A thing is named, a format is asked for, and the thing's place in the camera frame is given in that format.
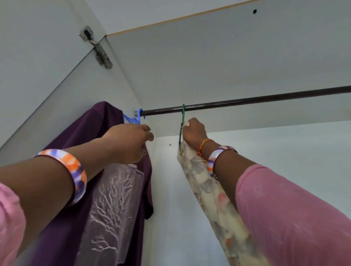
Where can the person's right hand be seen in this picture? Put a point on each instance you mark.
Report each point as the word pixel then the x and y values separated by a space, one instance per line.
pixel 194 134

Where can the person's left hand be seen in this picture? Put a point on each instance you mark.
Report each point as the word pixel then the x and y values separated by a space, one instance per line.
pixel 129 143

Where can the green plastic hanger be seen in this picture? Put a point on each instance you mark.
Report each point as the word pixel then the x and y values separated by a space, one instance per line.
pixel 182 118

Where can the blue plastic hanger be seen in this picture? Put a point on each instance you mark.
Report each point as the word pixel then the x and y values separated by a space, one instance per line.
pixel 134 118

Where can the yellow floral dress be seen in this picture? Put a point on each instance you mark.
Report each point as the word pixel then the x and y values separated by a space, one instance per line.
pixel 216 208

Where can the purple tree-print t-shirt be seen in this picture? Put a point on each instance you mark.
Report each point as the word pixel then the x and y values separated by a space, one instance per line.
pixel 60 230

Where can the person's right forearm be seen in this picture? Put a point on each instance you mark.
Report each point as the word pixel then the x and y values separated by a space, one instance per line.
pixel 236 172

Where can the person's left forearm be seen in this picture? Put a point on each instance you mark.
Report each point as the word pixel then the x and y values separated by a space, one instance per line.
pixel 49 192

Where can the dark metal wardrobe rod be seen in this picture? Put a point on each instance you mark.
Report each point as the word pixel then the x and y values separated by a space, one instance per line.
pixel 263 99

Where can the striped white purple bangle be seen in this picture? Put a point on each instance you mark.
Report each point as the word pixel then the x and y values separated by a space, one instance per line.
pixel 216 156

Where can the striped orange purple bangle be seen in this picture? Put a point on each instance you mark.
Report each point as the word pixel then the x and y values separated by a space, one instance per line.
pixel 74 170

